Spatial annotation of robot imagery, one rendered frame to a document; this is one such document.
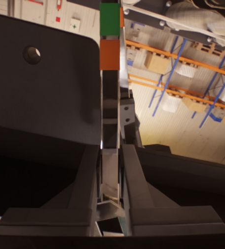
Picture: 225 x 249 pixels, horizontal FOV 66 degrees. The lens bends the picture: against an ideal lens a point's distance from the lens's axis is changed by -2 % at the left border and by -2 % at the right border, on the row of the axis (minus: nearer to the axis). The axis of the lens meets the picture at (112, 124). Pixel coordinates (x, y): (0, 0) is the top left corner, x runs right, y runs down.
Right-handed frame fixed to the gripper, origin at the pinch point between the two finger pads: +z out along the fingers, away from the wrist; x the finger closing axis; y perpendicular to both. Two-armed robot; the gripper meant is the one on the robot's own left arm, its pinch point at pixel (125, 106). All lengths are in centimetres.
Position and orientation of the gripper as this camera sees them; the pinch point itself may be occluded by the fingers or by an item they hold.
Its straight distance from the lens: 27.6
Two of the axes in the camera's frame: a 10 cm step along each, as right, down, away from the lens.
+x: -0.5, -7.2, 7.0
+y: -9.9, 1.1, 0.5
